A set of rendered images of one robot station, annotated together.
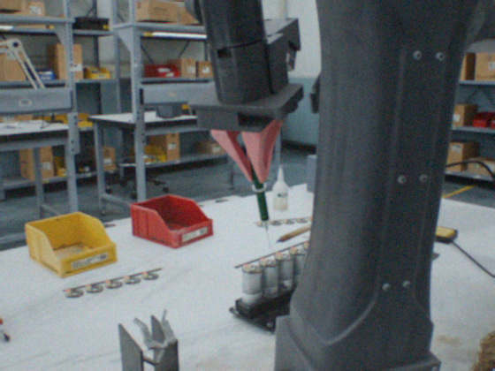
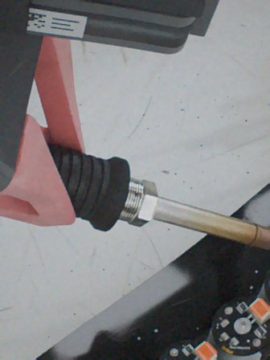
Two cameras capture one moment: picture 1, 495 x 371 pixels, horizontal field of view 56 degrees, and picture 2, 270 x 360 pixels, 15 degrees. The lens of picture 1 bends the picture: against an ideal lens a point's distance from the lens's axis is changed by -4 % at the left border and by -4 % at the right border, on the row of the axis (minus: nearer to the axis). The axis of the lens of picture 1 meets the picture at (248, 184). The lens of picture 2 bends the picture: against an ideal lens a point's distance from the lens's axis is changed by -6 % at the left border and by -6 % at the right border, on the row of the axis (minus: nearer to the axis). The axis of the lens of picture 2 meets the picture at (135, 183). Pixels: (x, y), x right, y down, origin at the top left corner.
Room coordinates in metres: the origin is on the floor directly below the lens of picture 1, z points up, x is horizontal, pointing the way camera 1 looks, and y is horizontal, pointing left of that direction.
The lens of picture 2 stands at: (0.69, -0.08, 1.19)
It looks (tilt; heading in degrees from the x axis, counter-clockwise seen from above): 66 degrees down; 185
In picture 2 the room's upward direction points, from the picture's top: straight up
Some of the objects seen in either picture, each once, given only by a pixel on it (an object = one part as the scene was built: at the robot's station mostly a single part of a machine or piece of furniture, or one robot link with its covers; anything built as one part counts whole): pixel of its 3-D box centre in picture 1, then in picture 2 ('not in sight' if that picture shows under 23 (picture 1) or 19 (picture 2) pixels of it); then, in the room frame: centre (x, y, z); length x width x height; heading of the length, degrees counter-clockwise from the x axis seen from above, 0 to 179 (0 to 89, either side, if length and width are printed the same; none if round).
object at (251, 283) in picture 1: (252, 287); not in sight; (0.54, 0.00, 0.79); 0.02 x 0.02 x 0.05
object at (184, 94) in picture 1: (220, 94); not in sight; (3.47, 0.19, 0.90); 1.30 x 0.06 x 0.12; 132
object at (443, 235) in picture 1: (433, 232); not in sight; (0.84, -0.34, 0.76); 0.07 x 0.05 x 0.02; 50
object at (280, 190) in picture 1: (280, 186); not in sight; (1.03, -0.07, 0.80); 0.03 x 0.03 x 0.10
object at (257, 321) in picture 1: (293, 301); (204, 330); (0.57, -0.06, 0.76); 0.16 x 0.07 x 0.01; 134
